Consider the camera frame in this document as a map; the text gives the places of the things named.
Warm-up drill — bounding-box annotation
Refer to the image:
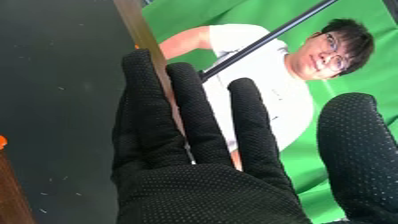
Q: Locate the black stand pole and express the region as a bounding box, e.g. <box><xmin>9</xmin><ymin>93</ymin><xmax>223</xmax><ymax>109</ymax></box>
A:
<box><xmin>200</xmin><ymin>0</ymin><xmax>342</xmax><ymax>82</ymax></box>

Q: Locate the person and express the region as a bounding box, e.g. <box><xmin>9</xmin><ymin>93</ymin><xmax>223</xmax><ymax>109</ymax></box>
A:
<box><xmin>159</xmin><ymin>18</ymin><xmax>377</xmax><ymax>172</ymax></box>

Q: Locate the dark mat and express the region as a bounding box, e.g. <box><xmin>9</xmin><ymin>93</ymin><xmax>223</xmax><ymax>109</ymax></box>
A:
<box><xmin>0</xmin><ymin>0</ymin><xmax>139</xmax><ymax>224</ymax></box>

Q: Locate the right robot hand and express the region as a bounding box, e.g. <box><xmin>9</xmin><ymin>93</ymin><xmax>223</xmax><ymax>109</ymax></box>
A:
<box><xmin>111</xmin><ymin>48</ymin><xmax>398</xmax><ymax>224</ymax></box>

